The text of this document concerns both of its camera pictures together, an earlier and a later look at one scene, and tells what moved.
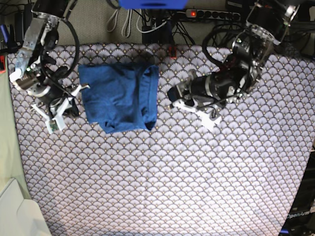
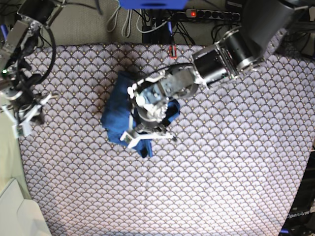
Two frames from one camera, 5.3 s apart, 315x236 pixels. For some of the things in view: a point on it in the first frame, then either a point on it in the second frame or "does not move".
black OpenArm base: x=300 y=219 does not move
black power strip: x=195 y=13 does not move
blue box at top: x=153 y=4 does not move
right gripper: x=51 y=99 -> x=23 y=108
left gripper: x=199 y=96 -> x=146 y=120
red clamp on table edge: x=172 y=52 does not move
